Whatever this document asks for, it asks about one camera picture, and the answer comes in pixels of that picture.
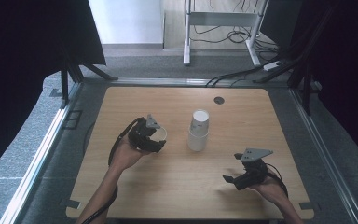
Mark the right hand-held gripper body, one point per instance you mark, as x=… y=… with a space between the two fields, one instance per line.
x=254 y=172

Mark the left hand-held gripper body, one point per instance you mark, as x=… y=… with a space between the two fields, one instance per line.
x=138 y=137

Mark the person's left hand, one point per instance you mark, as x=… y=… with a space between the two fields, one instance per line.
x=126 y=155

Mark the person's right hand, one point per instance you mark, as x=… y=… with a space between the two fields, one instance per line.
x=272 y=189

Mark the dark round table grommet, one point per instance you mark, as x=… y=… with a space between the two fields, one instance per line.
x=219 y=100

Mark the black stand legs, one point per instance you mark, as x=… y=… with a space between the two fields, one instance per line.
x=306 y=84
x=74 y=73

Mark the white power strip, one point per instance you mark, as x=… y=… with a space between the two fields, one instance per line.
x=272 y=65

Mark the black curtain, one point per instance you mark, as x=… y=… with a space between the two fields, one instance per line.
x=348 y=77
x=21 y=62

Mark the aluminium floor rail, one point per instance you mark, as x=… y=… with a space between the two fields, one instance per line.
x=40 y=155
x=326 y=149
x=167 y=81

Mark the white metal desk frame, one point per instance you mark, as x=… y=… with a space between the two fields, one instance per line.
x=219 y=18

